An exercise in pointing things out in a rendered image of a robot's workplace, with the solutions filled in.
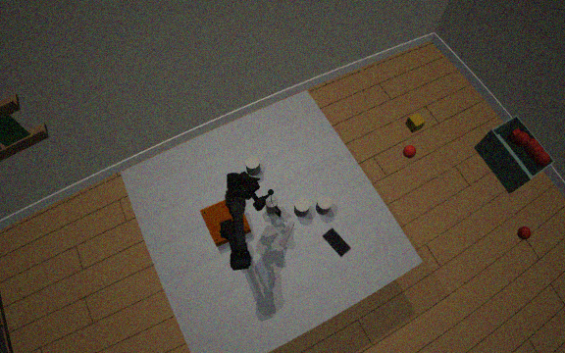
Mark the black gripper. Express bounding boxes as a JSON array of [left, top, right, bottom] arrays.
[[240, 172, 271, 211]]

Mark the french press with black knob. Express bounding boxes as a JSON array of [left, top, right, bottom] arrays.
[[265, 189, 281, 217]]

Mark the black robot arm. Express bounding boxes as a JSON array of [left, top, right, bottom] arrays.
[[220, 173, 260, 271]]

